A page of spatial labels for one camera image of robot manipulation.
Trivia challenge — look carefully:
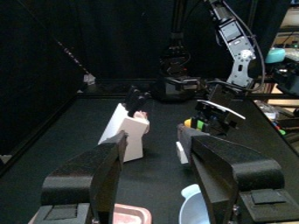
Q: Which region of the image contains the left gripper finger white strip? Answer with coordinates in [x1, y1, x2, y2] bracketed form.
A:
[195, 99, 248, 121]

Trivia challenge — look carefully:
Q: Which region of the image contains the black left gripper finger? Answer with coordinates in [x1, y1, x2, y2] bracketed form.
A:
[32, 129, 130, 224]
[176, 123, 299, 224]

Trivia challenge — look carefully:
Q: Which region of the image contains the black left gripper finger plain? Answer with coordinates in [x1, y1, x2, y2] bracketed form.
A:
[194, 108, 239, 137]

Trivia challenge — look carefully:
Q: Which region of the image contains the light blue plate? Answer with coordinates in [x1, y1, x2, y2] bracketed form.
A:
[178, 183, 212, 224]

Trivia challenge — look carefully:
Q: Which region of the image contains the yellow green toy food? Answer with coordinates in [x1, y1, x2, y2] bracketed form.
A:
[183, 116, 206, 131]

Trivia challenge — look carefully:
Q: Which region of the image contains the clear plastic bag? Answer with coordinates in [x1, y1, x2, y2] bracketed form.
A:
[254, 100, 280, 121]

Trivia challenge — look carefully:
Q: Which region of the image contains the white toy knife block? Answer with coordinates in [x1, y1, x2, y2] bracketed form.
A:
[97, 102, 151, 163]

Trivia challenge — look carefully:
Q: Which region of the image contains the black equipment on shelf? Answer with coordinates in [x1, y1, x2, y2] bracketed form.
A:
[271, 59, 299, 98]

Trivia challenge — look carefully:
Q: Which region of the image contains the pink plastic tray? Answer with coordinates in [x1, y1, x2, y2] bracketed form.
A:
[27, 203, 154, 224]

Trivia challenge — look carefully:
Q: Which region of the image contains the teal round object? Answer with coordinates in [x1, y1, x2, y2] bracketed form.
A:
[266, 47, 287, 65]

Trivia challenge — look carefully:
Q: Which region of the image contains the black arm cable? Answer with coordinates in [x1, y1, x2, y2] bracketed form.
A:
[218, 0, 267, 93]

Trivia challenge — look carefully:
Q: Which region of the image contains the black toy knife handle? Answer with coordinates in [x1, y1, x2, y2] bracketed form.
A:
[123, 85, 152, 118]

